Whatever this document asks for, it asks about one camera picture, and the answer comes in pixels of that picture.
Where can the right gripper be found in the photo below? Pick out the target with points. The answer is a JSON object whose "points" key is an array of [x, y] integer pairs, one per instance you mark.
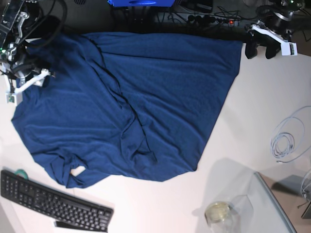
{"points": [[21, 75]]}

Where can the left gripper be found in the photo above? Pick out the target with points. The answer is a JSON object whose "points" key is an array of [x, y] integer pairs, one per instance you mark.
{"points": [[272, 31]]}

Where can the blue t-shirt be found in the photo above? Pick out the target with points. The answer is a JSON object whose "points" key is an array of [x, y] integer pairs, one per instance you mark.
{"points": [[136, 105]]}

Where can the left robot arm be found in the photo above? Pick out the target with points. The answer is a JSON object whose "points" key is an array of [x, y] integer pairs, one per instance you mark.
{"points": [[299, 22]]}

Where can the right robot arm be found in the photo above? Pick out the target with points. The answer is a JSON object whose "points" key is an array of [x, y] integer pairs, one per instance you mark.
{"points": [[19, 20]]}

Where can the black power strip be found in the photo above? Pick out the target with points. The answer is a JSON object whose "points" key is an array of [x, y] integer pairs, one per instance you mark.
{"points": [[208, 20]]}

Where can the green tape roll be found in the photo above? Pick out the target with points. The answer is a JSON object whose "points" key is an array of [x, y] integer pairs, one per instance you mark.
{"points": [[22, 173]]}

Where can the blue box at top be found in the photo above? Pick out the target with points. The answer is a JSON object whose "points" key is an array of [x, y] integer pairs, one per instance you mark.
{"points": [[130, 3]]}

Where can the black keyboard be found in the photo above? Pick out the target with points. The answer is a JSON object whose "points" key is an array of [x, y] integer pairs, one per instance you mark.
{"points": [[71, 211]]}

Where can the grey metal stand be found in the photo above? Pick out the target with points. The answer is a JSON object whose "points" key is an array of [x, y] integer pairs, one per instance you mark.
{"points": [[294, 198]]}

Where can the clear glass jar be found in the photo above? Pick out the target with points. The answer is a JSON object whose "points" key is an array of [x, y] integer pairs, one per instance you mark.
{"points": [[233, 216]]}

